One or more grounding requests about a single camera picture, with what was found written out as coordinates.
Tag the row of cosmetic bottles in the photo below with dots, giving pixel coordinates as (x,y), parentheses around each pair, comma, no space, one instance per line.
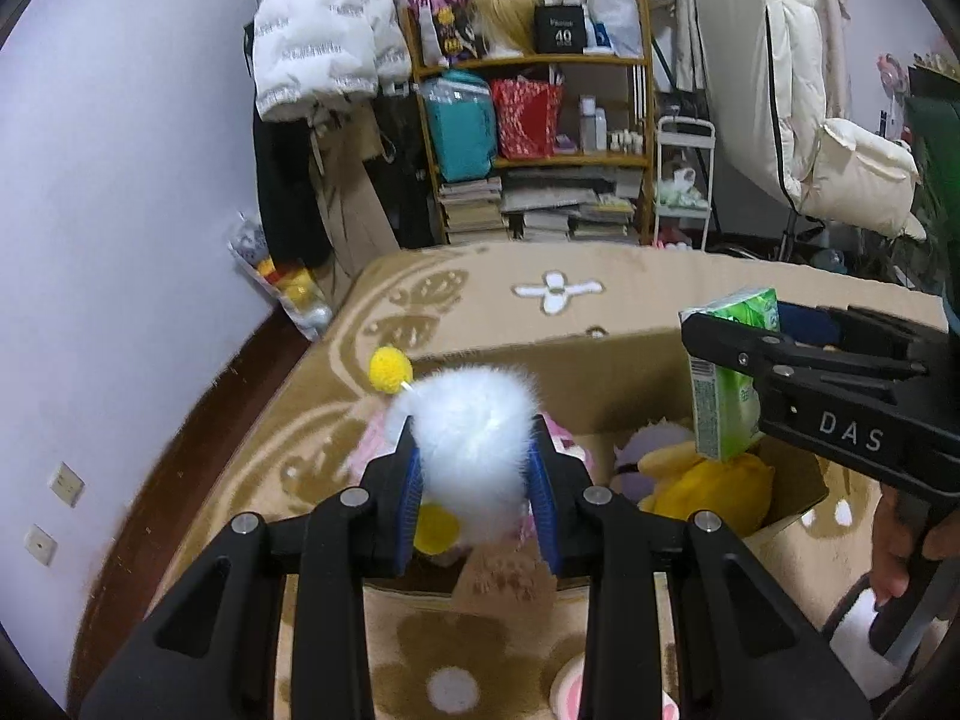
(596,127)

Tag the black box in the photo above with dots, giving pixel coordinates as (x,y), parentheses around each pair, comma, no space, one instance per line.
(559,30)

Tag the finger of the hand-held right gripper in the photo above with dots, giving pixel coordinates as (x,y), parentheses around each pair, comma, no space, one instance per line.
(806,322)
(750,360)

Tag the pile of books and papers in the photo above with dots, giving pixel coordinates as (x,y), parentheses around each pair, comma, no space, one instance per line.
(570,210)

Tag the blond wig head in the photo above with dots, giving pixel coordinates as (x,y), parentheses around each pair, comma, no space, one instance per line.
(506,15)

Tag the wooden shelf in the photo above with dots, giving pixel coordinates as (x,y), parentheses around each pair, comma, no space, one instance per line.
(525,62)

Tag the clear bag of toys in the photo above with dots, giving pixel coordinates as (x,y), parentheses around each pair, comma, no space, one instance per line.
(289,285)

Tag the white trolley cart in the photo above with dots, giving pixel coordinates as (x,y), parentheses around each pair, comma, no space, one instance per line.
(686,127)

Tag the white plastic bag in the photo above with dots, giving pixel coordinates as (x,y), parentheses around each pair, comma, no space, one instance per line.
(611,7)

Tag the pink swirl roll plush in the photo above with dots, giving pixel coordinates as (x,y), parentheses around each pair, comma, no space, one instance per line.
(570,690)

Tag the pink round ornament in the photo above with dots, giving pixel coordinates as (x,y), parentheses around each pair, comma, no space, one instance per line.
(891,71)

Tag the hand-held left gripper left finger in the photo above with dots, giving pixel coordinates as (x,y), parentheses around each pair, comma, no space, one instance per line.
(409,495)

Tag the purple-haired plush doll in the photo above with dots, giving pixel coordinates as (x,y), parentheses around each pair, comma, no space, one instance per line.
(652,439)

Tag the teal bag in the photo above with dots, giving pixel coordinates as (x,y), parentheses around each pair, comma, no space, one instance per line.
(461,135)

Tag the black and pink patterned bag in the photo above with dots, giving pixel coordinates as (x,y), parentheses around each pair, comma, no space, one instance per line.
(442,15)

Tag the stack of books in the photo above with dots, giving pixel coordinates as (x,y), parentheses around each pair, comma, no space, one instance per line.
(471,214)

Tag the pale green bag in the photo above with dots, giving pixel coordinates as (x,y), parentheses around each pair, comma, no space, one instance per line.
(682,191)

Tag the white puffer jacket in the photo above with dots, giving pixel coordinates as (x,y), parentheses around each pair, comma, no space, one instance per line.
(307,52)

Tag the person's right hand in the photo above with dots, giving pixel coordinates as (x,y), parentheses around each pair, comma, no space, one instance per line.
(892,540)

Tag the green drink carton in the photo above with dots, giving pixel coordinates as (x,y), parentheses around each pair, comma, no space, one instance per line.
(720,420)

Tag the red bag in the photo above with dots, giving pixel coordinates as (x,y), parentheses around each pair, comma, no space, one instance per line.
(525,120)

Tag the yellow plush toy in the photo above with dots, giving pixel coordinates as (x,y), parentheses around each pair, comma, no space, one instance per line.
(712,491)

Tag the white wall socket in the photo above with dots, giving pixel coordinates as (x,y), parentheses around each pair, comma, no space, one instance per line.
(66,484)
(40,544)

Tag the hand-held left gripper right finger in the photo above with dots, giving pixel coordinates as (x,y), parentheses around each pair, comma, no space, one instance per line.
(544,510)

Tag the black hanging coat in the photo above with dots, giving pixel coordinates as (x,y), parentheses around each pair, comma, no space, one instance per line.
(289,195)

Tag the beige hanging coat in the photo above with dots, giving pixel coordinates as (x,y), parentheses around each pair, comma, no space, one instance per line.
(356,210)

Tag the cardboard box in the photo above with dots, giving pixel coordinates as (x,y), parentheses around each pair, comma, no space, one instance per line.
(795,472)

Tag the white fluffy pompom plush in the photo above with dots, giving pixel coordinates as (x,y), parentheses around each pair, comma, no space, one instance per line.
(472,442)

